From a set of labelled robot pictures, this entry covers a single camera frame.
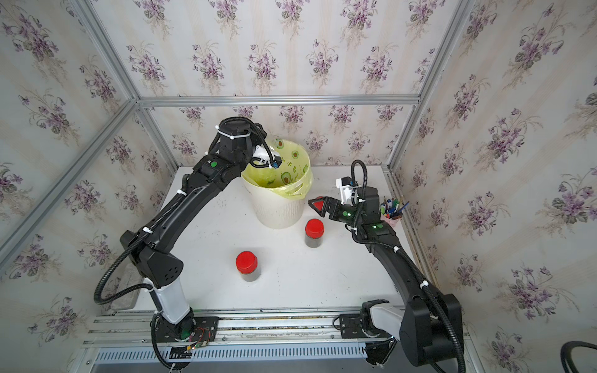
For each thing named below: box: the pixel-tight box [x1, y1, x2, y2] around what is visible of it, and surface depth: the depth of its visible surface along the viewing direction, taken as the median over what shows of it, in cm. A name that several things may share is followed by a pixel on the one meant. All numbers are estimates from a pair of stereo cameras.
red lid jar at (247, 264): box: [235, 250, 262, 283], surface depth 78 cm
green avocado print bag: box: [241, 138, 314, 200], surface depth 88 cm
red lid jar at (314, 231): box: [304, 218, 325, 248], surface depth 87 cm
